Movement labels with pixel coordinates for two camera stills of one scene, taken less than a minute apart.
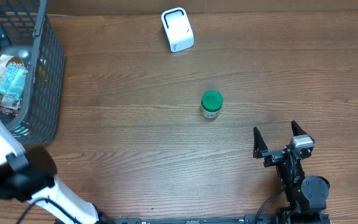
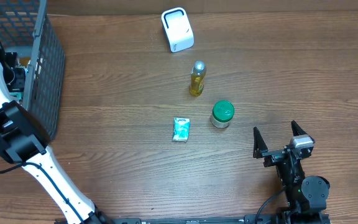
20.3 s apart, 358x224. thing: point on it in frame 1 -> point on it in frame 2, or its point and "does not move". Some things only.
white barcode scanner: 178,28 does not move
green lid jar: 211,102 -> 223,111
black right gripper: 273,156 does not move
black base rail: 249,219 does not move
